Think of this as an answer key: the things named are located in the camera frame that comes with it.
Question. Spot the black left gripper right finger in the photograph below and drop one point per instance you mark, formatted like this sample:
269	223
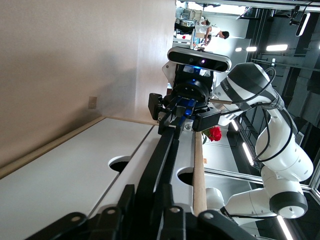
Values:
180	225

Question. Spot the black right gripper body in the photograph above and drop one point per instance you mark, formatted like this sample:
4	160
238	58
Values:
197	87

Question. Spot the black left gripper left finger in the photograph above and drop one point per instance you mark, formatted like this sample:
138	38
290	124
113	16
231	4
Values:
110	225

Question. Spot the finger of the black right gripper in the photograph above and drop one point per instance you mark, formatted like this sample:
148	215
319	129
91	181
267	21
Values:
155	105
207	120

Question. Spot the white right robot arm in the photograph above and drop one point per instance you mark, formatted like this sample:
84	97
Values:
282	150

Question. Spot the white cabinet top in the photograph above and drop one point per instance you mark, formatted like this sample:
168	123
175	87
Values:
200	175

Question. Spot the red rose bouquet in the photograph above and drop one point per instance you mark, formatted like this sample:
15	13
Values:
215	133

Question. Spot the white LED strip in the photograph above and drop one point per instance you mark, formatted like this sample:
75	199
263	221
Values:
248	153
285	228

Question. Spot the person in white shirt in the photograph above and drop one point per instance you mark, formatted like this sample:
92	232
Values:
213	31

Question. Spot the seated person in background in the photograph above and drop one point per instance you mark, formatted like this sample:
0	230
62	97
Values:
205	23

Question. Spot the ceiling light panel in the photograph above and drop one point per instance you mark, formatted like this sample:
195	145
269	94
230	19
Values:
251	49
276	47

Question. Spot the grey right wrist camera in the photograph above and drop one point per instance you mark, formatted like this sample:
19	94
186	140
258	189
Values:
200	60

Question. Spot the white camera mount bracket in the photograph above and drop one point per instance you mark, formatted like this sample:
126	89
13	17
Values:
168	71

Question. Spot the pill-shaped overhead camera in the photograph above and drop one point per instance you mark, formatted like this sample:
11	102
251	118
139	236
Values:
303	23

